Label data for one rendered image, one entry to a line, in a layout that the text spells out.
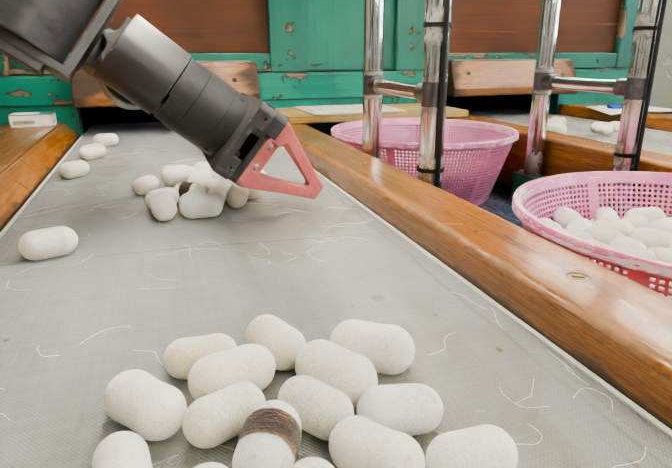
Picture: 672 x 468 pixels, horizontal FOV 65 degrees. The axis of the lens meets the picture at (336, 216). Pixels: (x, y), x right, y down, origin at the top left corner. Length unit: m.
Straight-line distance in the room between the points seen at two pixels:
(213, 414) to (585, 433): 0.14
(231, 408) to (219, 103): 0.27
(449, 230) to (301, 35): 0.72
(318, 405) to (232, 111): 0.28
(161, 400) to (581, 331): 0.18
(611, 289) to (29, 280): 0.34
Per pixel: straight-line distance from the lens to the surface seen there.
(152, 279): 0.36
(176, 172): 0.58
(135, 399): 0.22
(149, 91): 0.43
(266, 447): 0.18
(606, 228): 0.47
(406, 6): 1.11
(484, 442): 0.19
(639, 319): 0.27
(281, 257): 0.38
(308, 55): 1.05
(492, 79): 1.15
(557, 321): 0.28
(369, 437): 0.19
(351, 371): 0.22
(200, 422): 0.20
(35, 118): 0.95
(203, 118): 0.43
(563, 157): 0.76
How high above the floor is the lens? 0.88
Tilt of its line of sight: 17 degrees down
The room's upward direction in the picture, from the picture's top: straight up
